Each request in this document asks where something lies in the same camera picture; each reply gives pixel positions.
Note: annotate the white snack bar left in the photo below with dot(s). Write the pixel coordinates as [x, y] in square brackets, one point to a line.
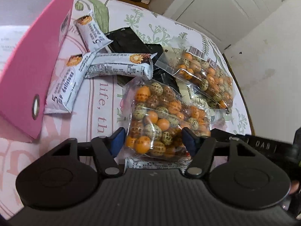
[61, 96]

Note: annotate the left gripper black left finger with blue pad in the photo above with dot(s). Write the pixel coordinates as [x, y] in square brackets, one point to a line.
[105, 150]

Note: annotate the bag of candy eggs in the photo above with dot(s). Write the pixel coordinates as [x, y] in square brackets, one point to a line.
[200, 67]
[156, 116]

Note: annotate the black snack packet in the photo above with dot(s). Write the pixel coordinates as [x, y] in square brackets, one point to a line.
[126, 41]

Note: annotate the pink storage box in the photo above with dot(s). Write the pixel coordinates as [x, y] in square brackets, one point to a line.
[32, 33]

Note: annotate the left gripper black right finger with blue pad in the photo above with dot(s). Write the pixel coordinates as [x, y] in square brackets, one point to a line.
[201, 150]

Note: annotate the white snack bar under gripper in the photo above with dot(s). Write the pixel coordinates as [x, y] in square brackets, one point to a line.
[135, 163]

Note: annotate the white snack bar upper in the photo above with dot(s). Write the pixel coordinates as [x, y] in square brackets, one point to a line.
[91, 34]

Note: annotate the white door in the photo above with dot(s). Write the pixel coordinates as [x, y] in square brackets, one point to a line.
[224, 21]

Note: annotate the white snack bar middle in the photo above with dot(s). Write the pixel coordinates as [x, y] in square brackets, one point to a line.
[123, 64]

